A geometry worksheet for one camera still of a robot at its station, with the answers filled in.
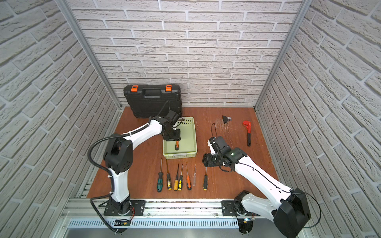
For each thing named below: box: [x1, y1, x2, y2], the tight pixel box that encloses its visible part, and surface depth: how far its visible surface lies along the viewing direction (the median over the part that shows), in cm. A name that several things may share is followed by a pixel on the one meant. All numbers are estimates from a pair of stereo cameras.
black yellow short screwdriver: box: [203, 167, 208, 191], surface depth 83 cm
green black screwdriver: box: [156, 157, 164, 193], surface depth 82 cm
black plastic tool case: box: [123, 84, 183, 119], surface depth 96 cm
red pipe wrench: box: [242, 120, 252, 147], surface depth 108 cm
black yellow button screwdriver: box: [177, 163, 184, 191], surface depth 82 cm
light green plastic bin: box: [162, 116, 198, 160], surface depth 96 cm
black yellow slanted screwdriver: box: [166, 159, 173, 191], surface depth 82 cm
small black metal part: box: [221, 115, 232, 124], surface depth 112 cm
